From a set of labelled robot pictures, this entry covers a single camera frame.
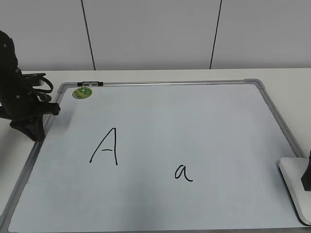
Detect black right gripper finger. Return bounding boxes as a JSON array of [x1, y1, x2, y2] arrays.
[[301, 154, 311, 191]]

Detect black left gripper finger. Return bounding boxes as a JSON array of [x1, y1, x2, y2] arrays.
[[10, 116, 45, 142]]

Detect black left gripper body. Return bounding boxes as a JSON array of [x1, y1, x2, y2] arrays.
[[0, 69, 60, 120]]

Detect white whiteboard eraser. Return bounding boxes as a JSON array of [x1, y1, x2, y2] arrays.
[[279, 157, 311, 226]]

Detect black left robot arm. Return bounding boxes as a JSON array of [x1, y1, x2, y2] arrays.
[[0, 31, 60, 141]]

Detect round green magnet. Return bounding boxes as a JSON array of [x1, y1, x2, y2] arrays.
[[72, 87, 93, 100]]

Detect black silver marker clip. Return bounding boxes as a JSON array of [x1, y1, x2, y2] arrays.
[[77, 82, 104, 87]]

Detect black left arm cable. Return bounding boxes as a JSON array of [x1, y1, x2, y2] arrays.
[[21, 72, 54, 102]]

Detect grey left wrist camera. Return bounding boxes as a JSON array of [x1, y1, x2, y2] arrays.
[[23, 73, 46, 86]]

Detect white magnetic whiteboard grey frame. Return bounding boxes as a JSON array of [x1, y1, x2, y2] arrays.
[[0, 79, 311, 233]]

